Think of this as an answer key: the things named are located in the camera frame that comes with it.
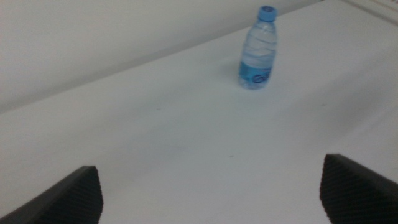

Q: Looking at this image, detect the clear water bottle blue cap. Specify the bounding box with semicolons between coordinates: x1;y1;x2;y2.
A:
238;5;279;91

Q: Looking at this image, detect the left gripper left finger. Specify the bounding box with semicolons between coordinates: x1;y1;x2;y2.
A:
0;165;104;224

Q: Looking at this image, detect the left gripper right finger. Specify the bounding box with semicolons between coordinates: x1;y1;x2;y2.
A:
319;153;398;224

